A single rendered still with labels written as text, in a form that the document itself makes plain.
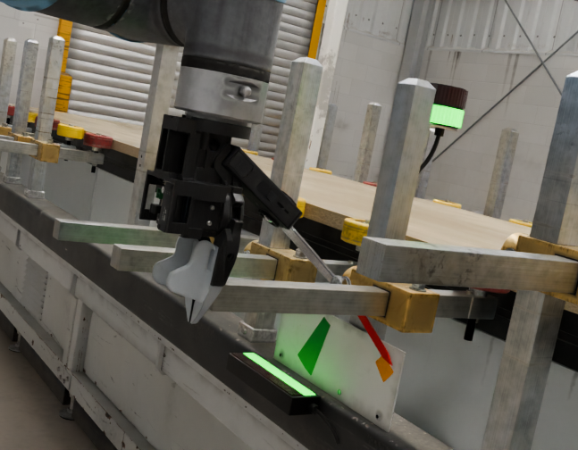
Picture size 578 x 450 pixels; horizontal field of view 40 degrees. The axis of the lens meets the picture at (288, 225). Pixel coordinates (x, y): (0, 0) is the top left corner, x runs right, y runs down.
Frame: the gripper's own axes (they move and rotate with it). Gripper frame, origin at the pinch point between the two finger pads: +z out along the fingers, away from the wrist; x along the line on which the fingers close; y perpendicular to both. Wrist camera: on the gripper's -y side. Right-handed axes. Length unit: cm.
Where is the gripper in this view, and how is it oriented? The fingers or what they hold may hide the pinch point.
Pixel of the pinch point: (200, 311)
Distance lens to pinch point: 85.5
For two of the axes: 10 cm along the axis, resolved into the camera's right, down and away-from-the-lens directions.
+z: -1.9, 9.7, 1.2
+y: -8.2, -0.9, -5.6
